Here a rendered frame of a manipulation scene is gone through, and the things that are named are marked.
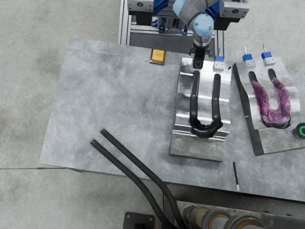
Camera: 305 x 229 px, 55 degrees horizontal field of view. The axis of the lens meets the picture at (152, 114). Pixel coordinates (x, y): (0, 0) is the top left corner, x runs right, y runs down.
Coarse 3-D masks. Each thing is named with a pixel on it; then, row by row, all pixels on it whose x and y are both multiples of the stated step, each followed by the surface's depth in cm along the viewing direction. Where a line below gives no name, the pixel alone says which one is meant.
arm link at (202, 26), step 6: (198, 18) 111; (204, 18) 110; (210, 18) 110; (192, 24) 114; (198, 24) 110; (204, 24) 110; (210, 24) 110; (192, 30) 116; (198, 30) 111; (204, 30) 110; (210, 30) 111; (198, 36) 115; (204, 36) 114; (210, 36) 117; (204, 42) 120
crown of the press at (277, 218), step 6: (276, 216) 42; (282, 216) 41; (276, 222) 42; (282, 222) 40; (288, 222) 38; (294, 222) 37; (300, 222) 36; (276, 228) 41; (282, 228) 40; (288, 228) 38; (294, 228) 37; (300, 228) 36
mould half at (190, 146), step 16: (208, 64) 150; (208, 80) 148; (224, 80) 149; (176, 96) 152; (208, 96) 146; (224, 96) 147; (176, 112) 139; (208, 112) 140; (224, 112) 141; (176, 128) 141; (224, 128) 137; (176, 144) 141; (192, 144) 142; (208, 144) 142; (224, 144) 142; (208, 160) 145
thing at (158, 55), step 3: (153, 51) 156; (156, 51) 156; (159, 51) 157; (162, 51) 157; (153, 54) 156; (156, 54) 156; (159, 54) 156; (162, 54) 156; (153, 57) 155; (156, 57) 156; (159, 57) 156; (162, 57) 156; (153, 60) 157; (156, 60) 156; (159, 60) 156; (162, 60) 155
